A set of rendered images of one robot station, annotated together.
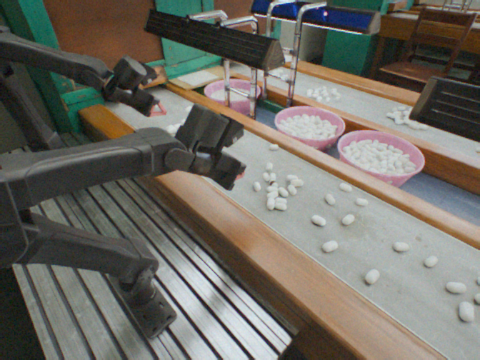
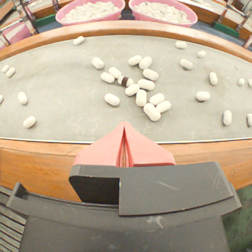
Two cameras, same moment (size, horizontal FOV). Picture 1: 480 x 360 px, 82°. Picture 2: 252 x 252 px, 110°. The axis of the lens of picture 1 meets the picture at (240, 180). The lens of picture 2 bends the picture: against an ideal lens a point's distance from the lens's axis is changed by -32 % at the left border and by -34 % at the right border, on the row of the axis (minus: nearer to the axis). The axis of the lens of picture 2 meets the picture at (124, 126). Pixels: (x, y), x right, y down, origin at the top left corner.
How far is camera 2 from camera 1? 0.60 m
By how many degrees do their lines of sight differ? 41
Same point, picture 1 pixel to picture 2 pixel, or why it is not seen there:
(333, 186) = (170, 48)
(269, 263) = not seen: hidden behind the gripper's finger
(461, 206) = (209, 31)
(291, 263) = (228, 166)
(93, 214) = (20, 230)
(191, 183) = (40, 169)
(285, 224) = (184, 124)
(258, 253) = not seen: hidden behind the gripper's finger
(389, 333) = not seen: outside the picture
